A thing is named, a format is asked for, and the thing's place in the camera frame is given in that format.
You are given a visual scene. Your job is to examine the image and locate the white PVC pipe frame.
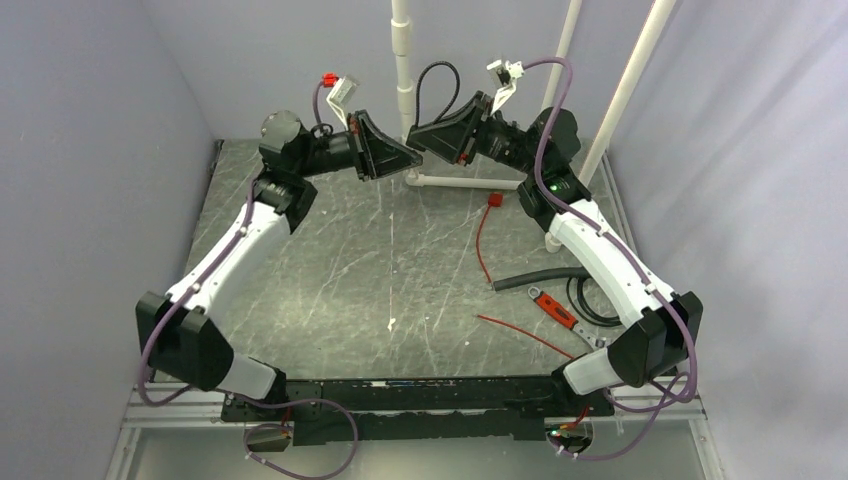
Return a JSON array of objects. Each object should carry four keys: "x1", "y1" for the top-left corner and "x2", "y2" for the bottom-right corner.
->
[{"x1": 406, "y1": 1, "x2": 675, "y2": 237}]

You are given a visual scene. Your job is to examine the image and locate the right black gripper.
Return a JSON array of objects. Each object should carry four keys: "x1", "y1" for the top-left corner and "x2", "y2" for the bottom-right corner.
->
[{"x1": 412, "y1": 90, "x2": 543, "y2": 177}]

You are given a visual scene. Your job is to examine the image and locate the red handled tool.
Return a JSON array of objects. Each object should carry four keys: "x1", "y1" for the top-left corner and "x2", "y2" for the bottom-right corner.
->
[{"x1": 527, "y1": 286, "x2": 609, "y2": 350}]

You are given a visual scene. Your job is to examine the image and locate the black corrugated hose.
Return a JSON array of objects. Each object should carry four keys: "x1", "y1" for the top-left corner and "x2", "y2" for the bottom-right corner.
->
[{"x1": 492, "y1": 266, "x2": 591, "y2": 293}]

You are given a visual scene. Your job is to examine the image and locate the black coiled cable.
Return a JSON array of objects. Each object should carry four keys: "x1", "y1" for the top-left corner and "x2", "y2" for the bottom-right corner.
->
[{"x1": 566, "y1": 276, "x2": 624, "y2": 329}]

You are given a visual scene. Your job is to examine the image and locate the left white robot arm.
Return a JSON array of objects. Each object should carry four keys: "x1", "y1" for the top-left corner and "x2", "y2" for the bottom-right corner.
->
[{"x1": 135, "y1": 110, "x2": 423, "y2": 420}]

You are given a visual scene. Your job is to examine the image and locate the purple cable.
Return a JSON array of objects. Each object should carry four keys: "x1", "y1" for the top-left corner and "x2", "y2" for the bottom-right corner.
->
[
  {"x1": 135, "y1": 72, "x2": 360, "y2": 480},
  {"x1": 519, "y1": 56, "x2": 700, "y2": 463}
]

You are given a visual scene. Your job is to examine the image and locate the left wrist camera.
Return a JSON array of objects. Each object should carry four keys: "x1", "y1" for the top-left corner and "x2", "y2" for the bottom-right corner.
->
[{"x1": 321, "y1": 72, "x2": 360, "y2": 129}]

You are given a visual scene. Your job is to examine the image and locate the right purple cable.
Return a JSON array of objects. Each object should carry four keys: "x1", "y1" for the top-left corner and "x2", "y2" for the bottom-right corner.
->
[{"x1": 519, "y1": 56, "x2": 700, "y2": 463}]

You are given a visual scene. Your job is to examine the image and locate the black cable lock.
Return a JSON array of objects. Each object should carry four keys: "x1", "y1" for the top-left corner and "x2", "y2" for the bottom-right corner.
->
[{"x1": 406, "y1": 59, "x2": 462, "y2": 147}]

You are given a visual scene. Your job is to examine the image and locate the red cable lock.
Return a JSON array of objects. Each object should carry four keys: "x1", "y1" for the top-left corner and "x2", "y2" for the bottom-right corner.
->
[
  {"x1": 474, "y1": 192, "x2": 505, "y2": 285},
  {"x1": 474, "y1": 314, "x2": 576, "y2": 360}
]

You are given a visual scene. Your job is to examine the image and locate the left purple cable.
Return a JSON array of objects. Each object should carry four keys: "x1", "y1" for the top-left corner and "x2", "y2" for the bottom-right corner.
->
[{"x1": 135, "y1": 72, "x2": 360, "y2": 480}]

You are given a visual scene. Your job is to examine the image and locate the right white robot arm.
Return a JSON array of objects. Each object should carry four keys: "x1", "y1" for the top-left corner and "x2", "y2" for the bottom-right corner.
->
[{"x1": 407, "y1": 92, "x2": 703, "y2": 415}]

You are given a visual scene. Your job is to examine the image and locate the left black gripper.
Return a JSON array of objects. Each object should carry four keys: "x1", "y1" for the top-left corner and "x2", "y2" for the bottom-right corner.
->
[{"x1": 296, "y1": 111, "x2": 423, "y2": 183}]

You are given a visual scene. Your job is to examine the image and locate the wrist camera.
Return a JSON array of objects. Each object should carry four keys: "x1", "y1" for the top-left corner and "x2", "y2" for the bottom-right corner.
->
[
  {"x1": 486, "y1": 59, "x2": 524, "y2": 115},
  {"x1": 321, "y1": 72, "x2": 360, "y2": 129}
]

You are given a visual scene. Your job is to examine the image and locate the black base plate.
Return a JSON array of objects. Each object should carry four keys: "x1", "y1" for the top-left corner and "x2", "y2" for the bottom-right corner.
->
[{"x1": 221, "y1": 375, "x2": 614, "y2": 446}]

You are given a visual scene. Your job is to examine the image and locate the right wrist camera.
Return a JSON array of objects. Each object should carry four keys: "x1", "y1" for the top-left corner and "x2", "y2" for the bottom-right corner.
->
[{"x1": 486, "y1": 59, "x2": 524, "y2": 115}]

